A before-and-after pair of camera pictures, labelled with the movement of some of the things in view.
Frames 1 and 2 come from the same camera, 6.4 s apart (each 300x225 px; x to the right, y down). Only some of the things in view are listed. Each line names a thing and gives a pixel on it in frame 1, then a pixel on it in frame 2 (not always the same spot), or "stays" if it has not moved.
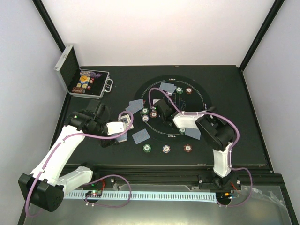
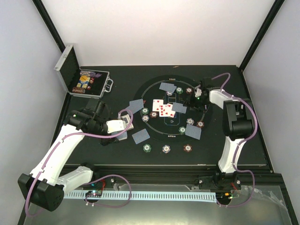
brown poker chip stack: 187,148 stays
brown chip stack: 153,115 stays
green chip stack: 179,90 stays
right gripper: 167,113 to 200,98
